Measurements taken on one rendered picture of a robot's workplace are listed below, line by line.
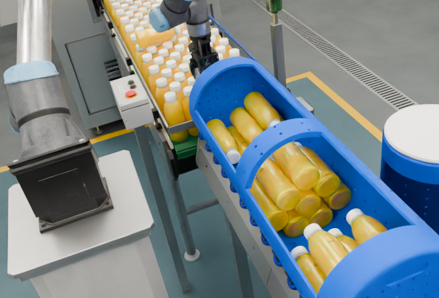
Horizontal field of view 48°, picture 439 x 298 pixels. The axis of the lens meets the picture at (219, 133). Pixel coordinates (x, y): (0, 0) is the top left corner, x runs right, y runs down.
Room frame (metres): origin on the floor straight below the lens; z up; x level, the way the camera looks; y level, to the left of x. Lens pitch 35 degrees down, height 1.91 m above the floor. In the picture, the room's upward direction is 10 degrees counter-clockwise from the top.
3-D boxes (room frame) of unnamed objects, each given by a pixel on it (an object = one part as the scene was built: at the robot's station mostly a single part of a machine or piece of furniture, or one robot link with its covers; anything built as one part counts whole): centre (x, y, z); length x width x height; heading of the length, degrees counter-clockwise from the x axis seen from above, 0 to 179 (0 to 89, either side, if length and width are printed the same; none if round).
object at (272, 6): (1.87, -0.30, 1.18); 0.06 x 0.06 x 0.05
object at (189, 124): (1.49, -0.03, 0.96); 0.40 x 0.01 x 0.03; 104
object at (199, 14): (1.50, 0.01, 1.37); 0.09 x 0.08 x 0.11; 125
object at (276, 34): (1.87, -0.30, 0.55); 0.04 x 0.04 x 1.10; 14
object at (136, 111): (1.54, 0.29, 1.05); 0.20 x 0.10 x 0.10; 14
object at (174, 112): (1.49, 0.14, 0.98); 0.07 x 0.07 x 0.17
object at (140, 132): (1.54, 0.29, 0.50); 0.04 x 0.04 x 1.00; 14
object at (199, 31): (1.50, 0.00, 1.29); 0.08 x 0.08 x 0.05
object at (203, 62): (1.49, 0.00, 1.21); 0.09 x 0.08 x 0.12; 14
